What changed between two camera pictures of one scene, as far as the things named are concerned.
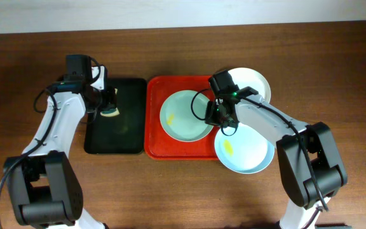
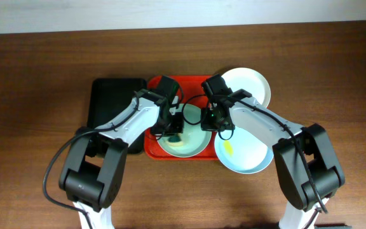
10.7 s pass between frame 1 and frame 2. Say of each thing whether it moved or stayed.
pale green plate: moved
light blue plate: stayed
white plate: stayed
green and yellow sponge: moved
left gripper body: moved
